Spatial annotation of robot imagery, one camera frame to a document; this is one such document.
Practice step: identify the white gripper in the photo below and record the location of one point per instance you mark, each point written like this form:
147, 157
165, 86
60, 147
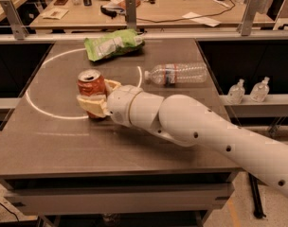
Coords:
120, 105

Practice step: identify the red coke can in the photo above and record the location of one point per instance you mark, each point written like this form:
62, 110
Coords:
91, 82

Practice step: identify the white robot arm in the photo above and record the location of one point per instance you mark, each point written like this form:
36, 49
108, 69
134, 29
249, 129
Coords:
187, 122

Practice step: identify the green chip bag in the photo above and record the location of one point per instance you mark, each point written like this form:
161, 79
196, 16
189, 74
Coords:
113, 44

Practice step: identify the black sunglasses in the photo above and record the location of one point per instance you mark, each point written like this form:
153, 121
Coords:
112, 11

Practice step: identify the grey work table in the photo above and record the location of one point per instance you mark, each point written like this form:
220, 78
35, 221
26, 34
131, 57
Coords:
60, 165

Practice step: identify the clear plastic water bottle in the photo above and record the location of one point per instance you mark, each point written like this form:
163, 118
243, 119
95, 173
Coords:
173, 73

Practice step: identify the wooden background desk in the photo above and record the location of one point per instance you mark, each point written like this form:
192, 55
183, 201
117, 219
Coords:
161, 14

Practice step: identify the white paper card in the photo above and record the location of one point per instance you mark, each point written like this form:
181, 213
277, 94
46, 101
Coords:
54, 14

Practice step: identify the white paper sheet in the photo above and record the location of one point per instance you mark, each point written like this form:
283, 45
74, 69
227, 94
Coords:
200, 19

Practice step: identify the left clear sanitizer bottle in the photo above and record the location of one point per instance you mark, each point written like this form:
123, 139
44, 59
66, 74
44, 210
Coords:
236, 93

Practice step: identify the black floor pole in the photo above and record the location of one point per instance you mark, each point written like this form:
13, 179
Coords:
258, 210

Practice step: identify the middle metal bracket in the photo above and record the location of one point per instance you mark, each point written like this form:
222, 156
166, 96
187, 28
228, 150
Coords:
130, 16

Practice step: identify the metal bracket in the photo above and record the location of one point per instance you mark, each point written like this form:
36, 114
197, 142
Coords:
251, 9
130, 16
18, 29

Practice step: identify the left metal bracket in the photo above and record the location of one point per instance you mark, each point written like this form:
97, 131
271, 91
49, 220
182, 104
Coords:
18, 29

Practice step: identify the right metal bracket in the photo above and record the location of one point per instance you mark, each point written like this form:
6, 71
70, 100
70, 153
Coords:
251, 9

